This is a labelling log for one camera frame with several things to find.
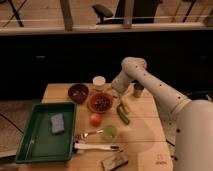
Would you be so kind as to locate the brown wooden block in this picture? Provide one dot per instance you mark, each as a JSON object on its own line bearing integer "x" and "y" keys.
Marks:
{"x": 113, "y": 162}

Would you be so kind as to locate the orange tomato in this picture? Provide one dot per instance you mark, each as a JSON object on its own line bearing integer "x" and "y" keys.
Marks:
{"x": 95, "y": 119}

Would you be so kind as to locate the green cucumber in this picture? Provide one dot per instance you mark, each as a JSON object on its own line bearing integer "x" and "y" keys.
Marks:
{"x": 122, "y": 116}

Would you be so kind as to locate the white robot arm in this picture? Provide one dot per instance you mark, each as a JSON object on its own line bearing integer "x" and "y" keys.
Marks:
{"x": 194, "y": 137}

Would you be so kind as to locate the metal cup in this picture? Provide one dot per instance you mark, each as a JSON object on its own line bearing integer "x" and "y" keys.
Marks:
{"x": 138, "y": 89}

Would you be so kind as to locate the red bowl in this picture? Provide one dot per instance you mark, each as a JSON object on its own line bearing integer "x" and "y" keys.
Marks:
{"x": 92, "y": 99}

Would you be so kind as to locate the white lidded jar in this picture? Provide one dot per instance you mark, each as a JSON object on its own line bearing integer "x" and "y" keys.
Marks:
{"x": 98, "y": 83}

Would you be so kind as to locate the grey blue sponge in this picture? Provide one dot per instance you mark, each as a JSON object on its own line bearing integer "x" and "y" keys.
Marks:
{"x": 57, "y": 123}

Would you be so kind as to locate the green headed metal spoon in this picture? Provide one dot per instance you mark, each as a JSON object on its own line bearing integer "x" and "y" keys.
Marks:
{"x": 108, "y": 133}

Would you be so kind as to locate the green plastic tray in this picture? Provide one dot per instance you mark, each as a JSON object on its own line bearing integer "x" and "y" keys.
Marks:
{"x": 39, "y": 143}

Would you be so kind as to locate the black office chair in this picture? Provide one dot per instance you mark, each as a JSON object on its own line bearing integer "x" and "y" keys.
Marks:
{"x": 133, "y": 11}

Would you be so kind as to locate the white handled knife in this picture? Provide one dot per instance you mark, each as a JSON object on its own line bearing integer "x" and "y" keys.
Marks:
{"x": 83, "y": 146}

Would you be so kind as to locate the dark brown bowl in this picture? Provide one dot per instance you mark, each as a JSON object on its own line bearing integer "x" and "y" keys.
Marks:
{"x": 78, "y": 93}

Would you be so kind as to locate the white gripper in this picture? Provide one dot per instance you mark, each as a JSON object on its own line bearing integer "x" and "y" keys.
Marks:
{"x": 121, "y": 82}

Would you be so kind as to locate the yellow corn cob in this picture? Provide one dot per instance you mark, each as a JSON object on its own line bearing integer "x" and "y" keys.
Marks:
{"x": 124, "y": 105}

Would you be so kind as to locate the dark purple grapes bunch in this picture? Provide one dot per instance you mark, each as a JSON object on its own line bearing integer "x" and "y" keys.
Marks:
{"x": 101, "y": 103}

